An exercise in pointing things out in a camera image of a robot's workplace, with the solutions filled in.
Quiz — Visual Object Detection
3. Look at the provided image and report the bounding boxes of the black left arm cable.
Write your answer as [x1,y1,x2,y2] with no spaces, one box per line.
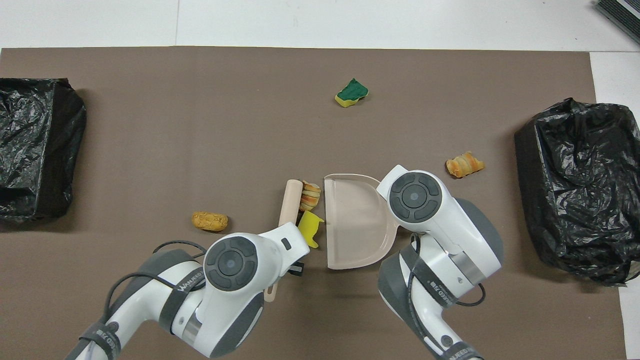
[104,240,211,326]

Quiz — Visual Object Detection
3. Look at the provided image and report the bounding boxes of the bin lined with black bag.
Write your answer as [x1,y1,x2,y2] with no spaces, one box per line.
[0,77,87,224]
[514,97,640,287]

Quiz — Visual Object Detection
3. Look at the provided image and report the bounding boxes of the dark grey ribbed device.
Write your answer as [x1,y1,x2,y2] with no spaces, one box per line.
[594,0,640,47]

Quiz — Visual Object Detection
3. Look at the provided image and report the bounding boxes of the oval brown bread roll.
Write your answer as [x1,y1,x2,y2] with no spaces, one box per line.
[191,210,229,232]

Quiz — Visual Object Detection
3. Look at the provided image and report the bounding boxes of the beige hand brush black bristles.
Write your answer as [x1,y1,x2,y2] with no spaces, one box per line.
[263,179,306,303]

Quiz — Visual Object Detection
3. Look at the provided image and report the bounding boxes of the beige plastic dustpan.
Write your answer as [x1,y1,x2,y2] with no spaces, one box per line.
[324,173,401,271]

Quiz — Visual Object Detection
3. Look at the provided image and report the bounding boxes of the long orange croissant piece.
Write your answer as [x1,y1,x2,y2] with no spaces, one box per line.
[445,151,485,179]

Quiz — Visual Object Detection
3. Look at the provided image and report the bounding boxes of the striped croissant bread piece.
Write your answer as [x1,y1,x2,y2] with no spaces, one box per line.
[300,181,322,212]

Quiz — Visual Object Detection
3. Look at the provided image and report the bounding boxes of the notched yellow sponge piece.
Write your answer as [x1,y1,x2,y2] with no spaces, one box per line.
[297,210,326,249]

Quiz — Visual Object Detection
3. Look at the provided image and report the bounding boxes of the green and yellow sponge piece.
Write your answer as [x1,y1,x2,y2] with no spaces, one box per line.
[334,77,369,108]

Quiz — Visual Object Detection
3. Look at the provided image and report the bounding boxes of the brown paper table mat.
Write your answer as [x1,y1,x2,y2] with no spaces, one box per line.
[0,46,628,360]

